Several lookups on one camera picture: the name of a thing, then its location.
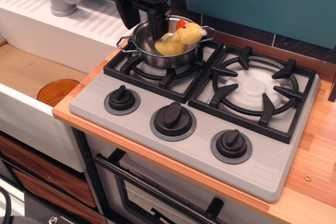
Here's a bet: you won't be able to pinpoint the black middle stove knob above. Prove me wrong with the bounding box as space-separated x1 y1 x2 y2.
150 102 197 142

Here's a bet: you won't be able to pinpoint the white toy sink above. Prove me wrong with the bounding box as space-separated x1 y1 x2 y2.
1 0 131 172

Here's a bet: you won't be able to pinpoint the yellow stuffed duck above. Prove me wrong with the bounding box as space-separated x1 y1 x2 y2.
154 19 207 56

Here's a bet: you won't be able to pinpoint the black left stove knob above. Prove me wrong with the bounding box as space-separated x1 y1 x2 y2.
104 85 141 116

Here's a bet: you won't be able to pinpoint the black left burner grate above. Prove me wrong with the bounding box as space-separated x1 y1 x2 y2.
103 36 224 103

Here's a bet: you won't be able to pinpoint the black right stove knob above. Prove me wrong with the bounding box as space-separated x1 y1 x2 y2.
211 130 253 165

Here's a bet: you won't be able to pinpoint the black right burner grate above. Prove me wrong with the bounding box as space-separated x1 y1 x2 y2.
188 46 318 144

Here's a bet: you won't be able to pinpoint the wooden drawer fronts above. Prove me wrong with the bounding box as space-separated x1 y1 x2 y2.
1 132 104 223

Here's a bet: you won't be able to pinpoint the black stove knob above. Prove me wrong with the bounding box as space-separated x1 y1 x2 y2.
150 102 197 142
104 85 141 116
211 130 253 165

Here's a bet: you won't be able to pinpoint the black braided foreground cable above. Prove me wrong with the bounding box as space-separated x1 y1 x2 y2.
0 187 12 224

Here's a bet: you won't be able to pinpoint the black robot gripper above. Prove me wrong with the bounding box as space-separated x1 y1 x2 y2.
115 0 171 41

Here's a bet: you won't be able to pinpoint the black burner grate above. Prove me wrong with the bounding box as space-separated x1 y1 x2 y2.
188 46 318 144
103 36 224 103

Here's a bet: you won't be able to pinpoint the black oven door handle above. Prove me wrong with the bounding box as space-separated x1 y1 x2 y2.
94 148 224 223

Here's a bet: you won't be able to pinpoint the orange plastic plate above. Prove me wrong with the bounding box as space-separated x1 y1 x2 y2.
37 79 79 107

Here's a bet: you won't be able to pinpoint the grey toy stove top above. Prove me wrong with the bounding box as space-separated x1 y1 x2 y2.
69 72 320 202

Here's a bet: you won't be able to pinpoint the stainless steel pot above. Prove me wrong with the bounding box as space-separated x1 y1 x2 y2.
117 15 217 69

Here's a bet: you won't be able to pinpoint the toy oven door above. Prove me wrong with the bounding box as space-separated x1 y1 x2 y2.
85 133 276 224

